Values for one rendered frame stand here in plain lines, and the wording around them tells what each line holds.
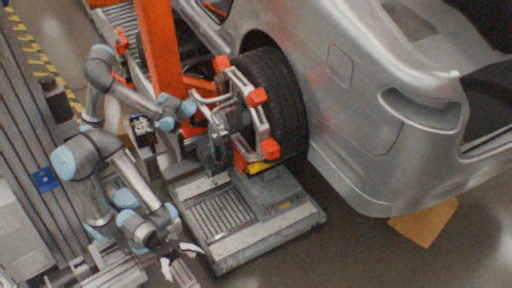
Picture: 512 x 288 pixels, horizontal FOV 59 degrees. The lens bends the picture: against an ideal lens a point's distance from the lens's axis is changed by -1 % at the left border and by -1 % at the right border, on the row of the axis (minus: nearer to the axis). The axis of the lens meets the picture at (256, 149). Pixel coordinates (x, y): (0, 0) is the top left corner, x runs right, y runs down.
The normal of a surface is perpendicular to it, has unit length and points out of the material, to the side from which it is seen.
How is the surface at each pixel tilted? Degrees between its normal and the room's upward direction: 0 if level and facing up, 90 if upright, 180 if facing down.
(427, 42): 22
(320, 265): 0
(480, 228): 0
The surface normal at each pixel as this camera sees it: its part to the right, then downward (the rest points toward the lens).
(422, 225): 0.01, -0.70
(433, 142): 0.00, 0.70
